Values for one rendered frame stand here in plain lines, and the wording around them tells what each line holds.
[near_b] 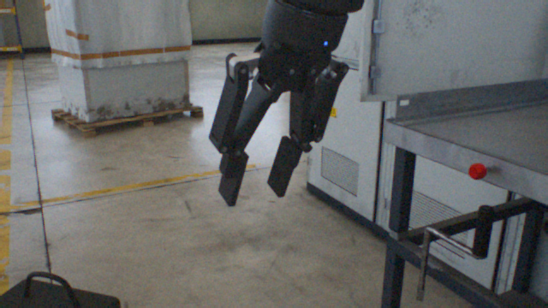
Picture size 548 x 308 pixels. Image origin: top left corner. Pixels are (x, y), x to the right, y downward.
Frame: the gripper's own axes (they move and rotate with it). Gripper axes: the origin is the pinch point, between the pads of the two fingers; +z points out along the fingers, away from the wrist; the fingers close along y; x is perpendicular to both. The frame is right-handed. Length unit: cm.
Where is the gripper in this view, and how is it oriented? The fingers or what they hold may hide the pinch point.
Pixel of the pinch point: (257, 174)
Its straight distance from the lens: 53.8
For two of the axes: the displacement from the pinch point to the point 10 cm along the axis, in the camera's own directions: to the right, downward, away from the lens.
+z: -2.5, 8.0, 5.4
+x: 5.0, 5.9, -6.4
